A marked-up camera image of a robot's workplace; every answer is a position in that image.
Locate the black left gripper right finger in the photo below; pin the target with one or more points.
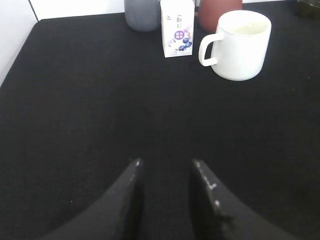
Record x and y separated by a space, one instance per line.
218 214

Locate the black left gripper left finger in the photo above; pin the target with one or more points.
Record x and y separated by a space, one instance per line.
116 215

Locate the white ceramic mug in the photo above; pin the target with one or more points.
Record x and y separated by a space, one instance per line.
237 50

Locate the grey ceramic mug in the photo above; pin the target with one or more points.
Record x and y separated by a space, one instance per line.
142 15

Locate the white blueberry milk carton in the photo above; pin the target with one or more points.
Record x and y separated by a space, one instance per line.
177 27

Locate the dark red ceramic mug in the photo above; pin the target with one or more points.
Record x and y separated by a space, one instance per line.
209 12

